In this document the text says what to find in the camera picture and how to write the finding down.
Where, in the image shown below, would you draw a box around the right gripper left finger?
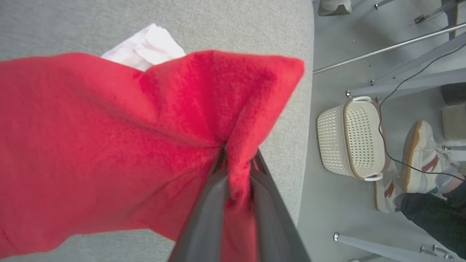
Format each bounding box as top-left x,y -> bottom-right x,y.
167,143 -> 230,262

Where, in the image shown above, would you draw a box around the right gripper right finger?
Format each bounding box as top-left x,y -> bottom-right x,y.
250,148 -> 312,262

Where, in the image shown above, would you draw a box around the red and white garment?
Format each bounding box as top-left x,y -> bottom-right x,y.
0,23 -> 305,262

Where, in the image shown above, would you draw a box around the white sneaker with orange accents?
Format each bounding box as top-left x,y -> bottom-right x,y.
374,160 -> 405,214
400,120 -> 466,195

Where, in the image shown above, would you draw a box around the cream perforated laundry basket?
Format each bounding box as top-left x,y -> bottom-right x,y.
316,96 -> 387,182

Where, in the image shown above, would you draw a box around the dark trouser leg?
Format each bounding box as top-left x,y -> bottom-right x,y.
400,180 -> 466,260

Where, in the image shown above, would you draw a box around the thin silver metal rod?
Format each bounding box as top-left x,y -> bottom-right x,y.
312,23 -> 466,75

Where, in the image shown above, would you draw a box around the grey metal frame leg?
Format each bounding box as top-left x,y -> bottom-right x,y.
345,33 -> 466,99
333,232 -> 457,262

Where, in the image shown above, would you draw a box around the black floor cable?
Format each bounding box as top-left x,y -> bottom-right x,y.
378,43 -> 466,182

